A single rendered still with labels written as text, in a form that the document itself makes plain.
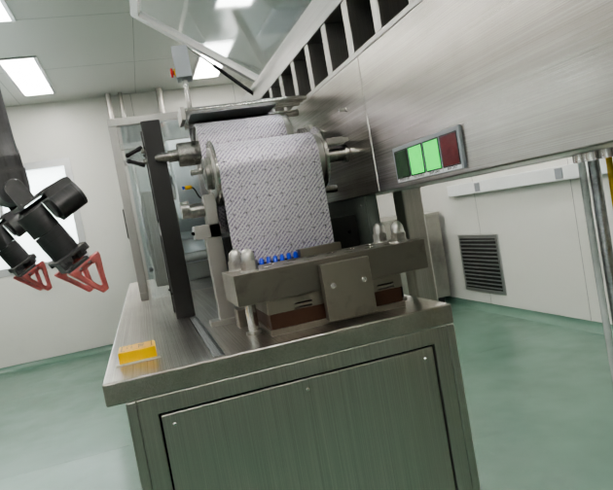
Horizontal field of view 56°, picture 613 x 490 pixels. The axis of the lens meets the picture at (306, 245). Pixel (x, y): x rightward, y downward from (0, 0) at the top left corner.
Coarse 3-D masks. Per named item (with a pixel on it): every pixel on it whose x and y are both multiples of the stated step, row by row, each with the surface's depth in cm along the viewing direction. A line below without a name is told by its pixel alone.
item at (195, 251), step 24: (168, 144) 224; (144, 168) 222; (168, 168) 224; (192, 168) 227; (144, 192) 222; (192, 192) 227; (144, 216) 222; (144, 240) 222; (192, 240) 227; (192, 264) 227; (168, 288) 225; (192, 288) 227
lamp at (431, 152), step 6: (426, 144) 102; (432, 144) 100; (426, 150) 103; (432, 150) 101; (438, 150) 99; (426, 156) 103; (432, 156) 101; (438, 156) 99; (426, 162) 103; (432, 162) 101; (438, 162) 100; (432, 168) 102
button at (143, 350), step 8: (136, 344) 114; (144, 344) 113; (152, 344) 111; (120, 352) 109; (128, 352) 109; (136, 352) 109; (144, 352) 110; (152, 352) 110; (120, 360) 108; (128, 360) 109; (136, 360) 109
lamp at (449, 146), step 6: (444, 138) 96; (450, 138) 95; (444, 144) 97; (450, 144) 95; (456, 144) 93; (444, 150) 97; (450, 150) 95; (456, 150) 93; (444, 156) 97; (450, 156) 96; (456, 156) 94; (444, 162) 98; (450, 162) 96; (456, 162) 94
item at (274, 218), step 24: (240, 192) 128; (264, 192) 129; (288, 192) 131; (312, 192) 132; (240, 216) 128; (264, 216) 129; (288, 216) 131; (312, 216) 133; (240, 240) 128; (264, 240) 129; (288, 240) 131; (312, 240) 133
